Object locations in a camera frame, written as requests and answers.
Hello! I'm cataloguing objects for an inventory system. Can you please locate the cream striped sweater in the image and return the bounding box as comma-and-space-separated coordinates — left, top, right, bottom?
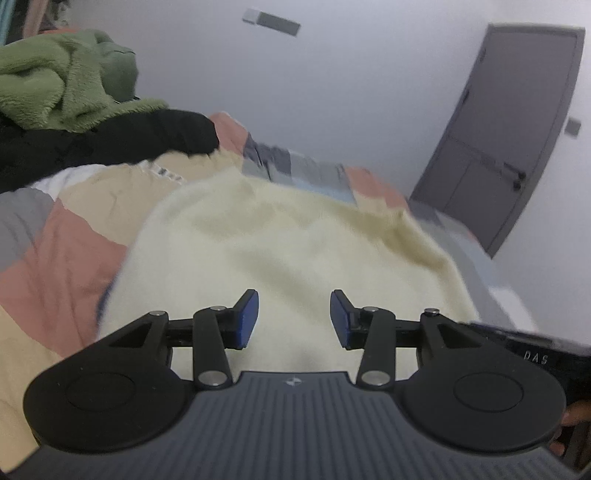
96, 177, 485, 376

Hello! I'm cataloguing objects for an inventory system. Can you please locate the white cloth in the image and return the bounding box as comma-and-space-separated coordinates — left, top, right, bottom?
28, 159, 184, 198

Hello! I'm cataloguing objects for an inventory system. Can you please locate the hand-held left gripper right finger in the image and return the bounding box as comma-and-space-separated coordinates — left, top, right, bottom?
329, 289, 486, 388

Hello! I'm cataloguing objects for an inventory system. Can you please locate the black door handle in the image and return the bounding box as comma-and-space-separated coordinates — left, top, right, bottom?
501, 162, 528, 193

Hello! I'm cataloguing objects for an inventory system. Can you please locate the person's right hand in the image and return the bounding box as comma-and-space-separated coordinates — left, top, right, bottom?
549, 399, 591, 463

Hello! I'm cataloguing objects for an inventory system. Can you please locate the pale hanging cloth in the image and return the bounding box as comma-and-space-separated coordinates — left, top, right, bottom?
0, 0, 64, 47

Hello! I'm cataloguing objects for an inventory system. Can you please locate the black garment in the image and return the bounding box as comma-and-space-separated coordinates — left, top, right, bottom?
0, 108, 221, 195

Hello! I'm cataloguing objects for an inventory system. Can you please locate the grey wall fixture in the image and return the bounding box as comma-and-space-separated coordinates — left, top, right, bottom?
242, 8, 302, 37

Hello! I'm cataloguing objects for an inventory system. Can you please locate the green fleece garment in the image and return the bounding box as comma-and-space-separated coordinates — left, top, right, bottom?
0, 28, 170, 134

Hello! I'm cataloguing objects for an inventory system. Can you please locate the grey door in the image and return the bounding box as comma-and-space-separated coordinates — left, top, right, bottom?
408, 23, 586, 260

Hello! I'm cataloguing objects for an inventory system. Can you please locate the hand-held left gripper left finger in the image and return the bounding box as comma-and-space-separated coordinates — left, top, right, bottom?
107, 289, 260, 391

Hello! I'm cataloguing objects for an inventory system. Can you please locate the patchwork bedspread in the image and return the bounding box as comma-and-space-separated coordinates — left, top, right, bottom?
0, 111, 542, 462

